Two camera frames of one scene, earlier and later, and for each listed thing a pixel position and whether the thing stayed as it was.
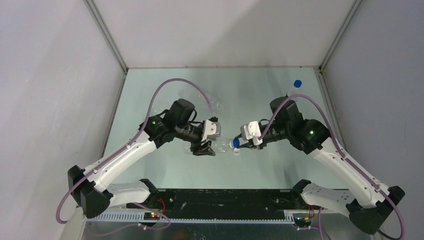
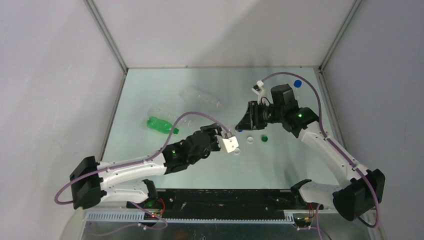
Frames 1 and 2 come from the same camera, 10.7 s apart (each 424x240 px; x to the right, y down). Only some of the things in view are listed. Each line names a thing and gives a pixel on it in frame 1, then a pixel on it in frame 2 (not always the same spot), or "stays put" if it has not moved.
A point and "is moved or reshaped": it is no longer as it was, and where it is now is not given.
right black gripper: [248, 145] → [251, 120]
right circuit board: [301, 221] stays put
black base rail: [218, 202] stays put
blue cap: [297, 83] stays put
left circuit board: [151, 216] stays put
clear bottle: [219, 144] is moved or reshaped
